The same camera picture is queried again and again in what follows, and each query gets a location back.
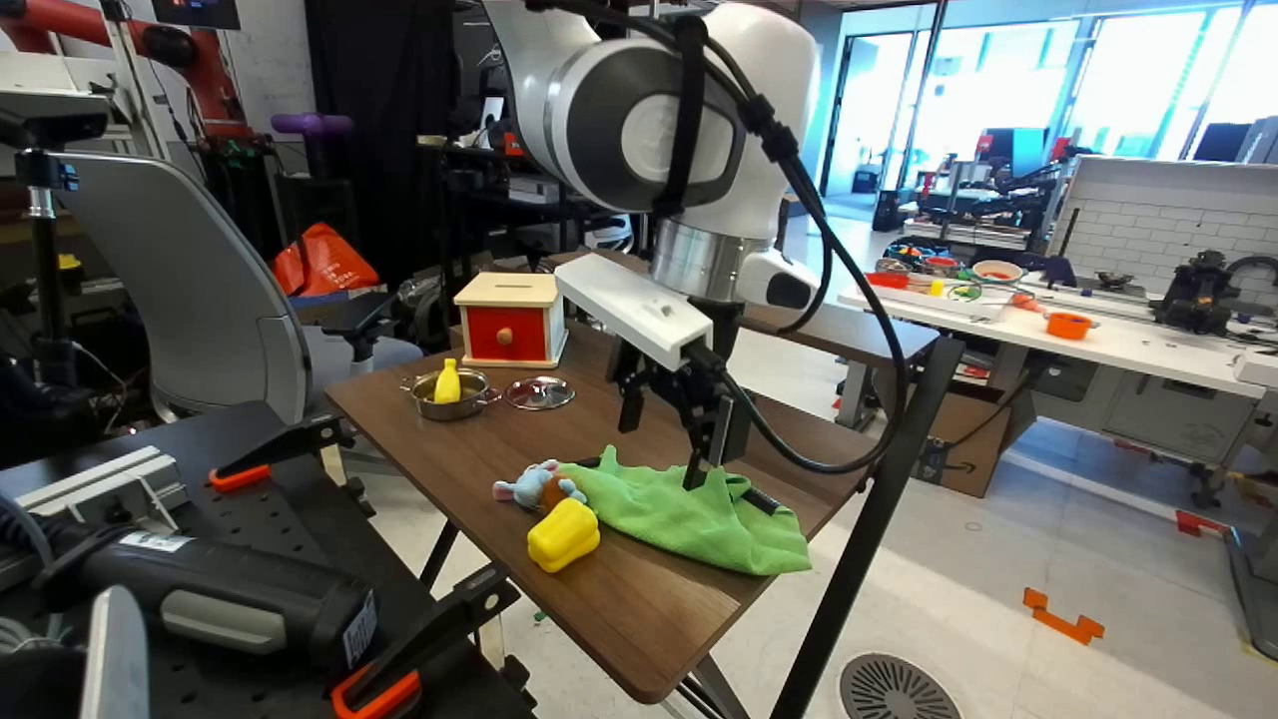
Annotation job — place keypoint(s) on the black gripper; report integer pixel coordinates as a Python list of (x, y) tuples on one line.
[(714, 381)]

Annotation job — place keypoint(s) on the green cloth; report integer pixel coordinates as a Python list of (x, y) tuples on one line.
[(665, 522)]

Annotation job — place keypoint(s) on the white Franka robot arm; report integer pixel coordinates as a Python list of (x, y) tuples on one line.
[(600, 104)]

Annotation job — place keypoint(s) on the small glass dish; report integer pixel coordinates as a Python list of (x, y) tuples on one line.
[(541, 393)]

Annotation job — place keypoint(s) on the blue plush toy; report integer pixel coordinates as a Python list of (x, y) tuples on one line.
[(534, 481)]

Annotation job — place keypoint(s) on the yellow plastic block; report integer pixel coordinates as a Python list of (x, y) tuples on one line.
[(560, 537)]

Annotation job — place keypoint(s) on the red wooden drawer box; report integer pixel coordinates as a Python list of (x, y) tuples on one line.
[(505, 332)]

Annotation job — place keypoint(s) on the metal bowl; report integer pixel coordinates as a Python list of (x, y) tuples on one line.
[(460, 406)]

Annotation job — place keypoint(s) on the small yellow toy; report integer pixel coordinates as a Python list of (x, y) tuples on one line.
[(451, 386)]

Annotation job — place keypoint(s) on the black stand pole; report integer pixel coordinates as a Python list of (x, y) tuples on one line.
[(866, 534)]

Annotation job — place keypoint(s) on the red tray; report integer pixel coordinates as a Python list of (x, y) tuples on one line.
[(889, 280)]

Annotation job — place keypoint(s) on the cardboard box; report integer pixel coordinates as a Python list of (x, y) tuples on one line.
[(982, 444)]

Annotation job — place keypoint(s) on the round floor drain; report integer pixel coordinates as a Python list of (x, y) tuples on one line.
[(894, 690)]

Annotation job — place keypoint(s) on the orange bag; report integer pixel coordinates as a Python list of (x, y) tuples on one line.
[(323, 261)]

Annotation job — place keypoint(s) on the black breadboard cart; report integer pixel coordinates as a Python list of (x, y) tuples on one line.
[(295, 523)]

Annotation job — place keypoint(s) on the orange bowl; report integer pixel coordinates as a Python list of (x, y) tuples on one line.
[(1068, 326)]

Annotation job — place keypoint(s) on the purple bar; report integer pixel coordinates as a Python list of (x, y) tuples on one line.
[(313, 125)]

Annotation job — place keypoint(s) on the black power unit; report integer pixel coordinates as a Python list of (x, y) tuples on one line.
[(224, 594)]

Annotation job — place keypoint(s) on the white workbench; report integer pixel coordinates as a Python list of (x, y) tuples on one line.
[(1133, 344)]

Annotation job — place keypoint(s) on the grey chair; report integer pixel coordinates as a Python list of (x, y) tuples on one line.
[(202, 280)]

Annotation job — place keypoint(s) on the white perforated panel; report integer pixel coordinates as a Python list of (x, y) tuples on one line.
[(1161, 220)]

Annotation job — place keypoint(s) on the black machine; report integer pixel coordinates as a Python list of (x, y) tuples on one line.
[(1195, 297)]

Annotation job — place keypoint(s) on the grey plate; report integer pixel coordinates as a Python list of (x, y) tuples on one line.
[(119, 661)]

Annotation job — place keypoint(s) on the red pipe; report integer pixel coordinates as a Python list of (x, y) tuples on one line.
[(83, 22)]

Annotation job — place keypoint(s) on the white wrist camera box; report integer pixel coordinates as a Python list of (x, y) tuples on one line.
[(624, 304)]

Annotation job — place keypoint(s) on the white rail bracket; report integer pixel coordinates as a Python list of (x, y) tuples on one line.
[(92, 481)]

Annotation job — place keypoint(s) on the black camera on tripod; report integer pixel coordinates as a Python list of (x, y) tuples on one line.
[(46, 203)]

